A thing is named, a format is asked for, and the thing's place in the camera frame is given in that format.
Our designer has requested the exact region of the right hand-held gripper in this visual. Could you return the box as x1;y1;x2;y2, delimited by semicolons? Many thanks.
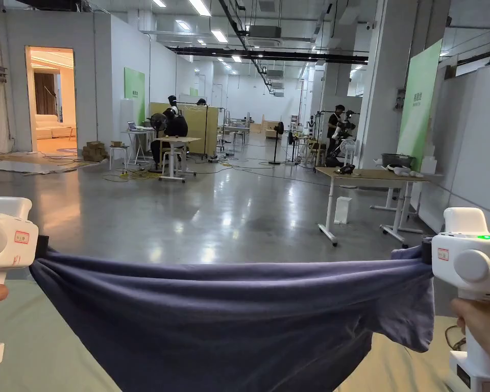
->
422;207;490;392

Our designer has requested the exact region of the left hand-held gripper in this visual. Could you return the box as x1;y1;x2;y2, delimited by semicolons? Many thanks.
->
0;197;50;365

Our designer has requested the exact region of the dark blue shirt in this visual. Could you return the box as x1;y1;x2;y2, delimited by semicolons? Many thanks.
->
28;244;436;392

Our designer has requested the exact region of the person's right hand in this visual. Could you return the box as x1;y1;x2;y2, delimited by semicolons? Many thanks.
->
449;296;490;379

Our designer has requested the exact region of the bed with pale green sheet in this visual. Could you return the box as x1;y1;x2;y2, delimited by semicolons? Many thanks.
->
0;277;490;392

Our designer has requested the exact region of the white sofa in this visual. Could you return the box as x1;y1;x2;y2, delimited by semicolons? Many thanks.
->
34;114;72;142

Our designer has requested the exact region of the stack of brown cartons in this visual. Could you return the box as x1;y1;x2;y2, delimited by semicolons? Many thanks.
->
81;140;109;162

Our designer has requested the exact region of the wooden table with white legs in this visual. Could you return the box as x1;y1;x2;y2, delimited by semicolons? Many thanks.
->
315;153;445;248

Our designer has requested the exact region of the small white box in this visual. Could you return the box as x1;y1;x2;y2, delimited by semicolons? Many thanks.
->
334;196;353;225

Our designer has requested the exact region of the white round stool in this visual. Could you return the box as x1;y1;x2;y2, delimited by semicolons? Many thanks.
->
108;142;130;170

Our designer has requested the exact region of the tall green banner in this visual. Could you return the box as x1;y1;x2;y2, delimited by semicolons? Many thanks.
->
395;38;445;169

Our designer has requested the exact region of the white standing fan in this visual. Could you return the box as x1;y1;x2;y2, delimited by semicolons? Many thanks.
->
338;138;358;169

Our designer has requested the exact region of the white table with laptop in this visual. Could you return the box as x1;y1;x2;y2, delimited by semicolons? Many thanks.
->
120;121;156;166

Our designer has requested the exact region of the black standing fan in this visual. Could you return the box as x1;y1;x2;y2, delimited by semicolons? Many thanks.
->
147;112;169;141
267;120;286;166

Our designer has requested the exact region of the small wooden table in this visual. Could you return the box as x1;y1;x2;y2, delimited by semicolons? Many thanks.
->
153;136;202;183

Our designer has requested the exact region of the thin cable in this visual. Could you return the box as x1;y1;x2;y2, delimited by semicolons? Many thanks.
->
445;324;469;353

